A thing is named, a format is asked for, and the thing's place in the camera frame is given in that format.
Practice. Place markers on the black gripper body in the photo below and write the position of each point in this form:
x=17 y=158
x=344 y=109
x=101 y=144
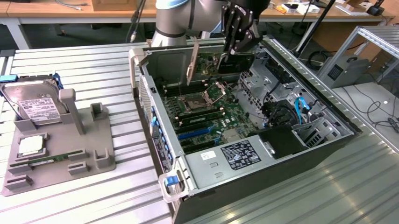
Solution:
x=255 y=8

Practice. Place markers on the green graphics card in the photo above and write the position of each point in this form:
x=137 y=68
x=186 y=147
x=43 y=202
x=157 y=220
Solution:
x=234 y=66

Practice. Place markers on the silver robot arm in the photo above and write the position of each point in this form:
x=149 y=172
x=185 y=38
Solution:
x=174 y=18

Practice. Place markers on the white box on desk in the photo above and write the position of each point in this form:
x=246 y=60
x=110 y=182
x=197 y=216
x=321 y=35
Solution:
x=304 y=8

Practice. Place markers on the black tripod pole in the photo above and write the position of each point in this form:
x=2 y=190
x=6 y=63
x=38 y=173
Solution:
x=316 y=25

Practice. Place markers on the silver disk bay cage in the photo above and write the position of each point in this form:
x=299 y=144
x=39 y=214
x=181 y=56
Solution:
x=254 y=86

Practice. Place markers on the metal socket cover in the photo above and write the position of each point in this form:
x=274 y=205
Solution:
x=217 y=91

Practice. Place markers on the brown cardboard box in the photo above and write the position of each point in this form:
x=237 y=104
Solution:
x=337 y=37

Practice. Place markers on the CPU socket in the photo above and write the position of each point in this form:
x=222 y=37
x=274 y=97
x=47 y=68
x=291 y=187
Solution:
x=197 y=103

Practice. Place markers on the green motherboard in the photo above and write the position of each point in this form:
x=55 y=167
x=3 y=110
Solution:
x=230 y=114

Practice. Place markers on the grey computer tower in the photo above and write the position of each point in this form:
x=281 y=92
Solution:
x=353 y=72

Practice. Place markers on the black RAM stick with label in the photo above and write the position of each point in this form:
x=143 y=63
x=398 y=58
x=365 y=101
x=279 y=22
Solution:
x=199 y=118

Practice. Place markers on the silver chipset heatsink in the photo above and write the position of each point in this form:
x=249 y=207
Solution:
x=233 y=135

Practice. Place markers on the blue expansion slot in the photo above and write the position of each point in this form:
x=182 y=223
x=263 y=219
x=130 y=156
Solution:
x=193 y=134

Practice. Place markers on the black fan shroud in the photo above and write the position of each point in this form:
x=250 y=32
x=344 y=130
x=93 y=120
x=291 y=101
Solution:
x=281 y=142

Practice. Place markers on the grey power supply unit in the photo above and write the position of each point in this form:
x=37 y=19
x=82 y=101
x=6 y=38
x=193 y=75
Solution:
x=241 y=154

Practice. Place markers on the wooden desk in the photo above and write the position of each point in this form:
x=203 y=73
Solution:
x=62 y=12

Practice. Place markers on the black open PC case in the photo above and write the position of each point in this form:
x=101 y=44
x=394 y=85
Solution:
x=281 y=177

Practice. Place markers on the blue case latch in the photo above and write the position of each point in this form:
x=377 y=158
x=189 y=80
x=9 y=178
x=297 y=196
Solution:
x=171 y=182

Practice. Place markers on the hard disk with blue carrier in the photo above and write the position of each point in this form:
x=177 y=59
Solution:
x=34 y=109

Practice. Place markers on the grey parts rack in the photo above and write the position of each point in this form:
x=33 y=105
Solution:
x=62 y=149

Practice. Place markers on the silver CPU chip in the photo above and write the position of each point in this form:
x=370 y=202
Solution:
x=31 y=144

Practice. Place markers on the green RAM stick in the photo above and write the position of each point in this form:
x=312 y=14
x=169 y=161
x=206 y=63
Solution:
x=47 y=159

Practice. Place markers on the aluminium profile frame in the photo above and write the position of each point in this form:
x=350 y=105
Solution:
x=377 y=32

